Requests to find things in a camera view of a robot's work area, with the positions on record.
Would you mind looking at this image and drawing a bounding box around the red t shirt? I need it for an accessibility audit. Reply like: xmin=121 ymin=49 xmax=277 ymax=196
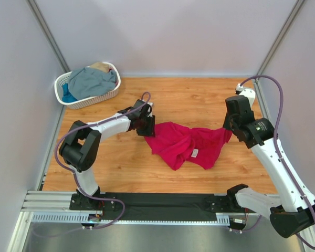
xmin=145 ymin=122 xmax=232 ymax=171

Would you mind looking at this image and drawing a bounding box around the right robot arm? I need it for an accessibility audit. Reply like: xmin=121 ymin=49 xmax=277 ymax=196
xmin=224 ymin=95 xmax=315 ymax=238

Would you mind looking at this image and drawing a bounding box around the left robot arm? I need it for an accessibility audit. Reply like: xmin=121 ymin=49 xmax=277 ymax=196
xmin=55 ymin=99 xmax=155 ymax=211

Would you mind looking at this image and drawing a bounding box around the white plastic laundry basket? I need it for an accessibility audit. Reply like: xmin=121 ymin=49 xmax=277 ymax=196
xmin=54 ymin=62 xmax=121 ymax=110

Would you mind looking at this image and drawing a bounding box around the grey blue shirt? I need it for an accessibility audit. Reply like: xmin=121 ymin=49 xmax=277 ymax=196
xmin=68 ymin=67 xmax=118 ymax=100

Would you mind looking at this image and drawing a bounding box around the beige garment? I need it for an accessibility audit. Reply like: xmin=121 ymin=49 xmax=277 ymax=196
xmin=89 ymin=61 xmax=111 ymax=72

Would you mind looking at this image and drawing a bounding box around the bright blue garment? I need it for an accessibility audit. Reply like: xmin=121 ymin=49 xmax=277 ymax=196
xmin=62 ymin=83 xmax=77 ymax=103

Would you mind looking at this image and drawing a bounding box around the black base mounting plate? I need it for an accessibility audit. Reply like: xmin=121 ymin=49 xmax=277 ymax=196
xmin=69 ymin=192 xmax=246 ymax=220

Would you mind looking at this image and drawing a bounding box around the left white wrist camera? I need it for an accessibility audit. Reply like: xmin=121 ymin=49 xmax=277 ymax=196
xmin=146 ymin=102 xmax=154 ymax=117

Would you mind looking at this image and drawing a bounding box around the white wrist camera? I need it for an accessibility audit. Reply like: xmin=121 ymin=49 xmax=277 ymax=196
xmin=235 ymin=83 xmax=256 ymax=107
xmin=146 ymin=102 xmax=154 ymax=117

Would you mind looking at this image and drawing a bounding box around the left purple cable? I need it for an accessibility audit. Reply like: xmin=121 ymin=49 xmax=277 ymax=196
xmin=55 ymin=91 xmax=152 ymax=200

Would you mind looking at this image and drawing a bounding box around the purple cable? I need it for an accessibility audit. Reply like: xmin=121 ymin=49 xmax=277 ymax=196
xmin=240 ymin=75 xmax=315 ymax=249
xmin=55 ymin=91 xmax=152 ymax=200

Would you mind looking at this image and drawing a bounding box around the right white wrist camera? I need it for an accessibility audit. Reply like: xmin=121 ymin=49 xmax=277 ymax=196
xmin=235 ymin=83 xmax=256 ymax=107

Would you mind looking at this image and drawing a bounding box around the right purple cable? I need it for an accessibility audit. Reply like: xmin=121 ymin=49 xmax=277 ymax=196
xmin=240 ymin=75 xmax=315 ymax=249

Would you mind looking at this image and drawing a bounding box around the slotted grey cable duct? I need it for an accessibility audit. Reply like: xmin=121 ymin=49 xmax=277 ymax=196
xmin=31 ymin=212 xmax=245 ymax=226

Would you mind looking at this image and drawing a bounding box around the aluminium frame rail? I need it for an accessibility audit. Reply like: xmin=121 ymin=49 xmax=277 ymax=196
xmin=7 ymin=106 xmax=70 ymax=251

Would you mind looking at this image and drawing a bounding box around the right aluminium corner post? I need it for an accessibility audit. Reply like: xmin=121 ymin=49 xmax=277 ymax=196
xmin=254 ymin=0 xmax=308 ymax=79

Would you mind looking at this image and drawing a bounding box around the aluminium corner post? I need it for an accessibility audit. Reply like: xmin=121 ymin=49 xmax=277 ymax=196
xmin=26 ymin=0 xmax=70 ymax=72
xmin=254 ymin=0 xmax=308 ymax=79

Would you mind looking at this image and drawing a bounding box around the left aluminium corner post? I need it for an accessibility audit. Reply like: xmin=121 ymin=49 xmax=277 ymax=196
xmin=26 ymin=0 xmax=70 ymax=72

